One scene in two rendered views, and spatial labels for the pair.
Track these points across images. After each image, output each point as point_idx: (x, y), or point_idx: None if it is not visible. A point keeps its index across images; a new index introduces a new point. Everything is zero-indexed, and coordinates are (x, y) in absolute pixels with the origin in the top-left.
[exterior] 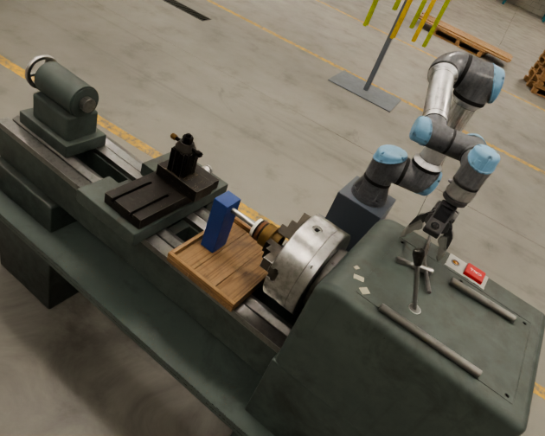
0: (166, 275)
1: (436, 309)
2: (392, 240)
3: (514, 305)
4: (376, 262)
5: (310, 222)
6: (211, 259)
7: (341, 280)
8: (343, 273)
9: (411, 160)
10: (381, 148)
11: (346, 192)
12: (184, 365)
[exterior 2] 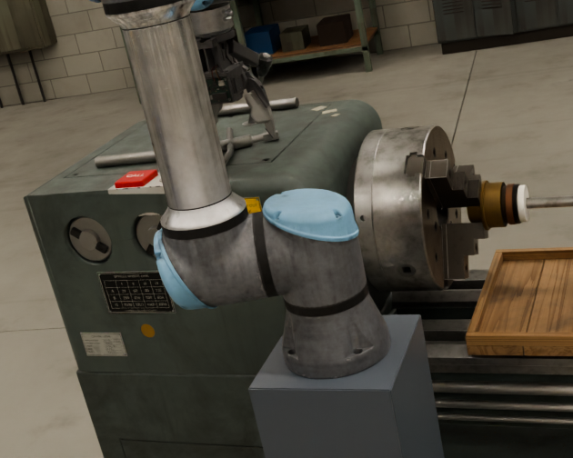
0: None
1: (218, 134)
2: (284, 153)
3: (79, 182)
4: (307, 128)
5: (424, 127)
6: None
7: (351, 103)
8: (351, 108)
9: (249, 215)
10: (343, 198)
11: (399, 323)
12: None
